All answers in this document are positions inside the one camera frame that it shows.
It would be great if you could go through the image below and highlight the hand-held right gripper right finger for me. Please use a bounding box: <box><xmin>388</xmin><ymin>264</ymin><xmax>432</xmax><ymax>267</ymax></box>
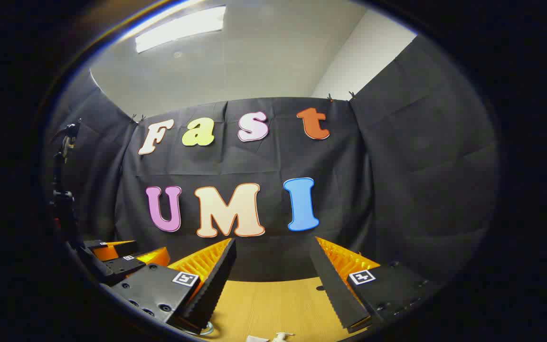
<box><xmin>309</xmin><ymin>236</ymin><xmax>441</xmax><ymax>333</ymax></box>

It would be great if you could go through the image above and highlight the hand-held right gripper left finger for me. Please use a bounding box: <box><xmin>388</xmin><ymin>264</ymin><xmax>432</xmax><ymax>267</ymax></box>
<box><xmin>111</xmin><ymin>237</ymin><xmax>237</xmax><ymax>334</ymax></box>

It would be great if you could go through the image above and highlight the dark stand with clamp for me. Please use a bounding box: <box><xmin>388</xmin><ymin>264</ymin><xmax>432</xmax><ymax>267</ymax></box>
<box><xmin>49</xmin><ymin>119</ymin><xmax>83</xmax><ymax>239</ymax></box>

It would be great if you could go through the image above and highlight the ceiling light panel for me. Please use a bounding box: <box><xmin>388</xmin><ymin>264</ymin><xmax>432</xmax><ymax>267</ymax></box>
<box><xmin>134</xmin><ymin>5</ymin><xmax>227</xmax><ymax>54</ymax></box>

